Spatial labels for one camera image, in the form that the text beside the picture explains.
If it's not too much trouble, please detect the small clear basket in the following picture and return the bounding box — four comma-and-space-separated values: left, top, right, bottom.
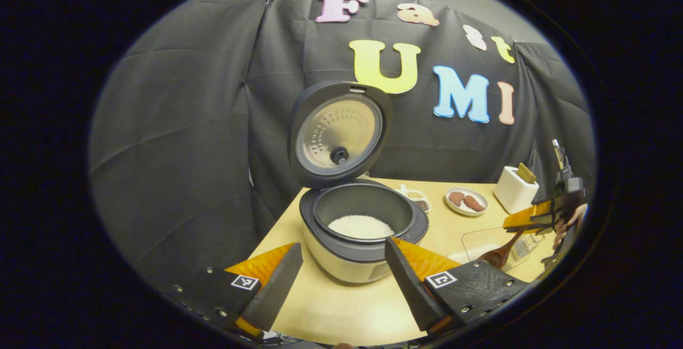
512, 232, 546, 260

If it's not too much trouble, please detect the white chopstick holder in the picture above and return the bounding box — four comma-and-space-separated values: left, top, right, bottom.
494, 166, 540, 215

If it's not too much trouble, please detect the white rice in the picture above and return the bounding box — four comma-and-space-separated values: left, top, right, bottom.
327, 215, 396, 241
447, 249, 483, 265

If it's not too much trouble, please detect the white divided bean dish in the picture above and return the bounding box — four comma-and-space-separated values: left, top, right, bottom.
397, 184, 432, 214

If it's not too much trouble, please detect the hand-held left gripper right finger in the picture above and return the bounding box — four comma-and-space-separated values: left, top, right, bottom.
383, 237, 529, 339

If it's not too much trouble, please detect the white round plate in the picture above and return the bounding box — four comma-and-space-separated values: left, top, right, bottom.
444, 187, 489, 218

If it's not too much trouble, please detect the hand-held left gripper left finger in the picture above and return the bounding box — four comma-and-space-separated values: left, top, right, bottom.
160, 242, 305, 343

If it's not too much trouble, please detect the black backdrop cloth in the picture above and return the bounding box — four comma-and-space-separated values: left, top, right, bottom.
88, 0, 597, 291

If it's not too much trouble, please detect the grey rice cooker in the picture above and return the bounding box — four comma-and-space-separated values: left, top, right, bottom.
288, 81, 430, 285

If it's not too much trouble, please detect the brown wooden spoon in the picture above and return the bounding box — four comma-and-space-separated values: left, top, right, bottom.
477, 226, 530, 270

